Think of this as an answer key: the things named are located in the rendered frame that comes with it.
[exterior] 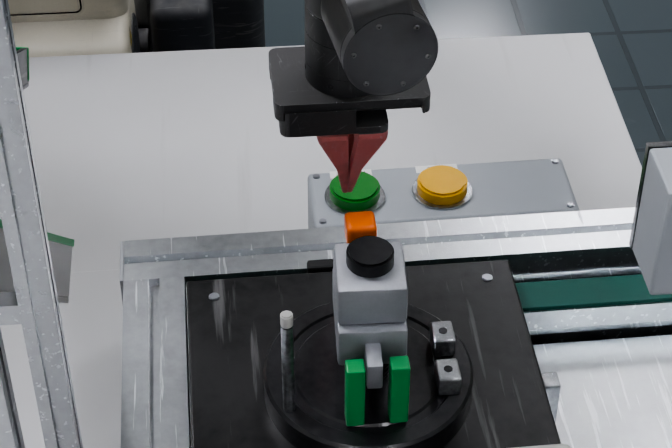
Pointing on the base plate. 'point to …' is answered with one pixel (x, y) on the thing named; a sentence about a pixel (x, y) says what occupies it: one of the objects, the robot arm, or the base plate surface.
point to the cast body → (370, 303)
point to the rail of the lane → (615, 234)
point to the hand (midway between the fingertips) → (346, 177)
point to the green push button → (368, 188)
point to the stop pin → (552, 390)
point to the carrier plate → (512, 426)
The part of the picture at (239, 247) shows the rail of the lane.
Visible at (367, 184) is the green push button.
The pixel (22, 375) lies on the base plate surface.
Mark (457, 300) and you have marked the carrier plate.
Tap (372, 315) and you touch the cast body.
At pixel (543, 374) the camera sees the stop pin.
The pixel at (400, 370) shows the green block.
